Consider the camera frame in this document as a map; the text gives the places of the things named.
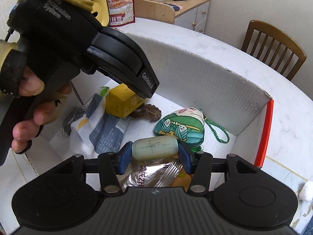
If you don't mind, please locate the pale green soap bar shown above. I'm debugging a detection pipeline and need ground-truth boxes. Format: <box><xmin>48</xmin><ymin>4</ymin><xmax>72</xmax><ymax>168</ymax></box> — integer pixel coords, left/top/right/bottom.
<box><xmin>132</xmin><ymin>135</ymin><xmax>179</xmax><ymax>161</ymax></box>

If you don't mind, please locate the green plush doll pouch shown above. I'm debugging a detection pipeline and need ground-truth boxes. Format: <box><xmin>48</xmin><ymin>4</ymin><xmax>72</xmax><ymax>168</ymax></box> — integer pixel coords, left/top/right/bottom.
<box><xmin>154</xmin><ymin>107</ymin><xmax>230</xmax><ymax>149</ymax></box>

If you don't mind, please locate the white patterned tissue pack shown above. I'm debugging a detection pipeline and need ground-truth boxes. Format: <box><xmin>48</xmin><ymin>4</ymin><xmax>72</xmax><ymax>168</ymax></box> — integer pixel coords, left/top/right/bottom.
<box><xmin>63</xmin><ymin>87</ymin><xmax>130</xmax><ymax>158</ymax></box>

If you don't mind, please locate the yellow small box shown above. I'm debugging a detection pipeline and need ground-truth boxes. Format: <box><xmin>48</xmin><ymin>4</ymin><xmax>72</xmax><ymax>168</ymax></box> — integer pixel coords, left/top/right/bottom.
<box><xmin>106</xmin><ymin>84</ymin><xmax>146</xmax><ymax>118</ymax></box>

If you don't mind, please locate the left hand with glove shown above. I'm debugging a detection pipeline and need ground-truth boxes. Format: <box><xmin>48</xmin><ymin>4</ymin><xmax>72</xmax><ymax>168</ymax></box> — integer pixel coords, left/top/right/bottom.
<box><xmin>1</xmin><ymin>0</ymin><xmax>100</xmax><ymax>162</ymax></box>

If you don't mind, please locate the silver foil packet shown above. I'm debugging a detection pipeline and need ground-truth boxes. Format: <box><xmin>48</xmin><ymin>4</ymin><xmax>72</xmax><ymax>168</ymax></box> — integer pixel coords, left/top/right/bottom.
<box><xmin>117</xmin><ymin>157</ymin><xmax>192</xmax><ymax>190</ymax></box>

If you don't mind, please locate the red white cardboard box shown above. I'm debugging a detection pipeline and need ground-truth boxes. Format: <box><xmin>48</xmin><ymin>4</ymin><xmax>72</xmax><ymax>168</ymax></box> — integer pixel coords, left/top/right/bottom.
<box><xmin>24</xmin><ymin>30</ymin><xmax>274</xmax><ymax>192</ymax></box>

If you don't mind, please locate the red white snack bag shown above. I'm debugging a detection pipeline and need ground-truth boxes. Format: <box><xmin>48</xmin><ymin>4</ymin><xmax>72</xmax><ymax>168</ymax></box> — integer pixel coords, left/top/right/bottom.
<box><xmin>107</xmin><ymin>0</ymin><xmax>135</xmax><ymax>27</ymax></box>

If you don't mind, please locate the small wooden chair back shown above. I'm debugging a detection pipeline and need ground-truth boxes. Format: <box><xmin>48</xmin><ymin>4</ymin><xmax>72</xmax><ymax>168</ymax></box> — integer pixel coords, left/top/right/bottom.
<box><xmin>134</xmin><ymin>0</ymin><xmax>175</xmax><ymax>24</ymax></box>

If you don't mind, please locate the wooden side cabinet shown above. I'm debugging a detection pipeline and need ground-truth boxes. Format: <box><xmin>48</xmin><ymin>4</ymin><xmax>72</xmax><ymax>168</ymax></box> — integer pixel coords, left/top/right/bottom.
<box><xmin>151</xmin><ymin>0</ymin><xmax>210</xmax><ymax>33</ymax></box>

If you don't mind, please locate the brown wooden chair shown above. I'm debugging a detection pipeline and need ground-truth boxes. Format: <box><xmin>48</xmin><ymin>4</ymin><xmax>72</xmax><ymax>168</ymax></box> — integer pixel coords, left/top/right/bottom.
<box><xmin>241</xmin><ymin>20</ymin><xmax>307</xmax><ymax>81</ymax></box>

